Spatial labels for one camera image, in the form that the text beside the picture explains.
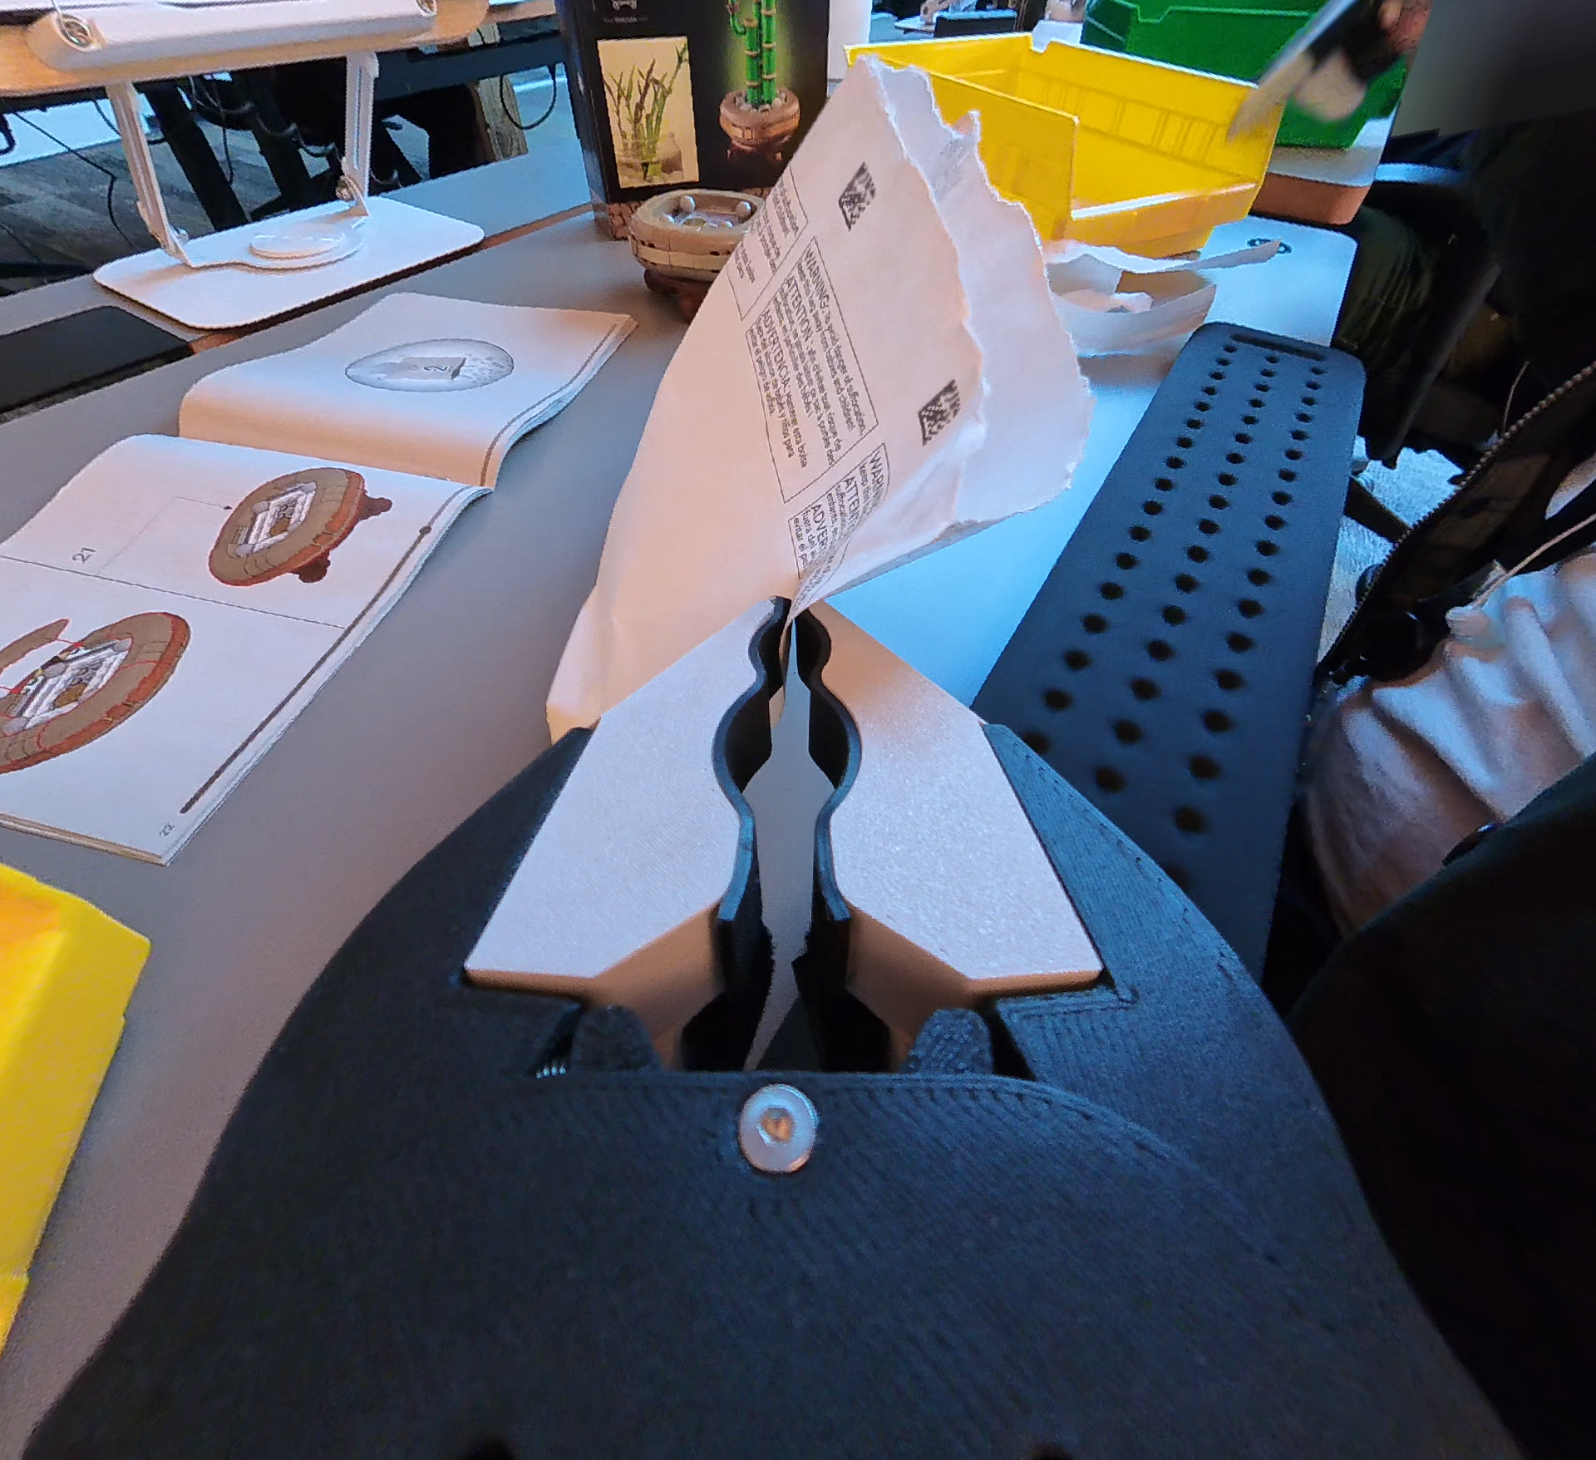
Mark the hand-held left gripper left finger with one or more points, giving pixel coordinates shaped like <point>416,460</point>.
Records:
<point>610,862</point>

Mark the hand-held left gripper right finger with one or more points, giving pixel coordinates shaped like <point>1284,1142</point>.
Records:
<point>960,862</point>

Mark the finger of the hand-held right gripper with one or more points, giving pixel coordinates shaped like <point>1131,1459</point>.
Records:
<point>1321,83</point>

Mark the yellow parts bin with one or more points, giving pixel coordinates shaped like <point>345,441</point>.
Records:
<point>1160,138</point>
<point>50,1048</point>

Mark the white printed paper bag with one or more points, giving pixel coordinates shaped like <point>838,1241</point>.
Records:
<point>823,388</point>

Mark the instruction booklet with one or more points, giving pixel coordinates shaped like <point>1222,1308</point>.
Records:
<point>186,562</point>

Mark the tan brick-built pot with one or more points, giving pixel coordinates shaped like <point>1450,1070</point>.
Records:
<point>692,238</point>

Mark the adjoining grey desk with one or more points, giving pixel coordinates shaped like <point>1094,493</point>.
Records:
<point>523,188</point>

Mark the green parts bin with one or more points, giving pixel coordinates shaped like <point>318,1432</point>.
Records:
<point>1183,26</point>

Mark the crumpled white paper bag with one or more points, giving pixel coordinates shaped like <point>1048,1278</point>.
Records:
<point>1227,260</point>

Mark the torn paper scraps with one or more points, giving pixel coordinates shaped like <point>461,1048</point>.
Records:
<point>1121,300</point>

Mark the black perforated chair part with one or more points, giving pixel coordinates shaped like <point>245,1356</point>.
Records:
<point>1183,612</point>

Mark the instruction sheet on stand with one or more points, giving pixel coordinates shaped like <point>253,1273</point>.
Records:
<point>312,264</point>

